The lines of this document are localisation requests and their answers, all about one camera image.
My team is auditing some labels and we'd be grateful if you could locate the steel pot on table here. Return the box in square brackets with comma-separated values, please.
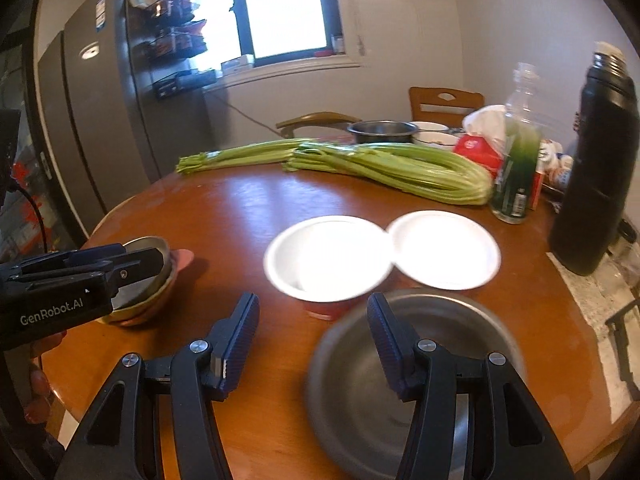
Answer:
[347, 120, 419, 144]

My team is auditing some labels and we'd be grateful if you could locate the window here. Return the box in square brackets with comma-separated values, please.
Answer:
[191, 0, 346, 70]

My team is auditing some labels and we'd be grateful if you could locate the white instant noodle bowl right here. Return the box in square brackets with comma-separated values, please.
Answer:
[386, 210, 501, 292]

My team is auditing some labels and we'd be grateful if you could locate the white instant noodle bowl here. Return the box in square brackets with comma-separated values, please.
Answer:
[386, 210, 501, 292]
[262, 214, 394, 321]

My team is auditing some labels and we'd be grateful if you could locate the grey refrigerator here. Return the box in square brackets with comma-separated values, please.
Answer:
[38, 0, 215, 232]

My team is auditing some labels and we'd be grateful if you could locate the white instant noodle bowl left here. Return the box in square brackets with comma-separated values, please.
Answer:
[262, 214, 394, 321]

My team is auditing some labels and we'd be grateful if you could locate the celery bunch front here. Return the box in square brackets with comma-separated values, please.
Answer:
[283, 142, 492, 206]

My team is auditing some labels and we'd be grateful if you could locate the clear plastic bottle green label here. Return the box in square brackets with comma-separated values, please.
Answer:
[490, 62, 541, 224]

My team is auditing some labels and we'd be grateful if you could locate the black thermos flask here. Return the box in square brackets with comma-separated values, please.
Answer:
[549, 41, 639, 275]

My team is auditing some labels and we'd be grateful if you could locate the wooden chair with backrest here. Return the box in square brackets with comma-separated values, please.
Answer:
[408, 87, 485, 128]

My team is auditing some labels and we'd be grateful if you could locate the black fridge side rack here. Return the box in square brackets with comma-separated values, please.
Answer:
[145, 0, 217, 100]

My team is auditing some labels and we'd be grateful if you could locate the red and white plastic bag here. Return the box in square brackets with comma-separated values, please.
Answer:
[454, 104, 506, 179]

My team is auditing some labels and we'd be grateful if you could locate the pink bear-shaped plate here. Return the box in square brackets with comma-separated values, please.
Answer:
[98, 249, 194, 327]

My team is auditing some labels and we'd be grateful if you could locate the celery bunch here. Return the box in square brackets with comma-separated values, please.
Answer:
[283, 142, 492, 206]
[175, 138, 312, 174]

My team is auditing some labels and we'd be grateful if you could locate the deep steel bowl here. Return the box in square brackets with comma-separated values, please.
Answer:
[306, 287, 526, 479]

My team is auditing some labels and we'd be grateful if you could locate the celery bunch back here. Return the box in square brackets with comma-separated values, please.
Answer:
[175, 138, 312, 174]

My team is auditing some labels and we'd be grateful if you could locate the yellow ceramic baking dish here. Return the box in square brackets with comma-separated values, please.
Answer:
[99, 236, 177, 327]

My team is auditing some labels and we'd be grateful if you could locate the black metal clamp tool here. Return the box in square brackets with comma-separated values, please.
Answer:
[605, 298, 640, 402]

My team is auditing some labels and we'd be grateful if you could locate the black cable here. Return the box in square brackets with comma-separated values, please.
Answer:
[4, 179, 51, 256]

